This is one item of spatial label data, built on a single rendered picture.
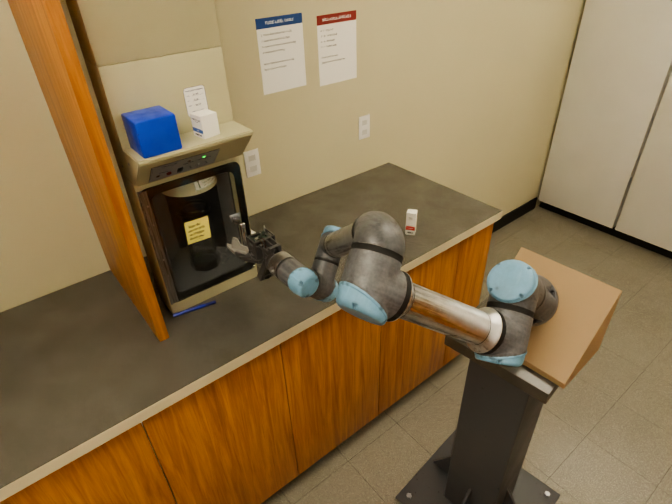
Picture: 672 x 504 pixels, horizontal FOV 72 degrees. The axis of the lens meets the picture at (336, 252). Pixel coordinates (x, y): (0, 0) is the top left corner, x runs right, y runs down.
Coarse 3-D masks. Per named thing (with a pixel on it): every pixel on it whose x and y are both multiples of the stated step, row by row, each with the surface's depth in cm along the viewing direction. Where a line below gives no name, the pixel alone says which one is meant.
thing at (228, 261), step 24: (216, 168) 137; (240, 168) 142; (168, 192) 131; (192, 192) 136; (216, 192) 141; (240, 192) 146; (168, 216) 134; (192, 216) 139; (216, 216) 144; (240, 216) 150; (168, 240) 137; (216, 240) 148; (240, 240) 154; (168, 264) 141; (192, 264) 146; (216, 264) 152; (240, 264) 158; (192, 288) 150
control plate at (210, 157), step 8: (208, 152) 125; (216, 152) 127; (184, 160) 122; (192, 160) 125; (200, 160) 127; (208, 160) 130; (152, 168) 117; (160, 168) 119; (168, 168) 122; (176, 168) 124; (184, 168) 127; (192, 168) 130; (152, 176) 121; (160, 176) 124; (168, 176) 127
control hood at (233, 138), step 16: (224, 128) 130; (240, 128) 129; (192, 144) 120; (208, 144) 121; (224, 144) 125; (240, 144) 131; (128, 160) 119; (144, 160) 113; (160, 160) 115; (176, 160) 120; (144, 176) 119
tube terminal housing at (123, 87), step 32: (128, 64) 112; (160, 64) 116; (192, 64) 121; (96, 96) 120; (128, 96) 115; (160, 96) 120; (224, 96) 131; (192, 128) 129; (224, 160) 139; (128, 192) 134; (160, 288) 151; (224, 288) 160
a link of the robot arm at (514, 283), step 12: (504, 264) 117; (516, 264) 116; (492, 276) 117; (504, 276) 116; (516, 276) 114; (528, 276) 113; (492, 288) 116; (504, 288) 114; (516, 288) 113; (528, 288) 112; (540, 288) 117; (492, 300) 117; (504, 300) 113; (516, 300) 112; (528, 300) 114; (540, 300) 120; (528, 312) 114
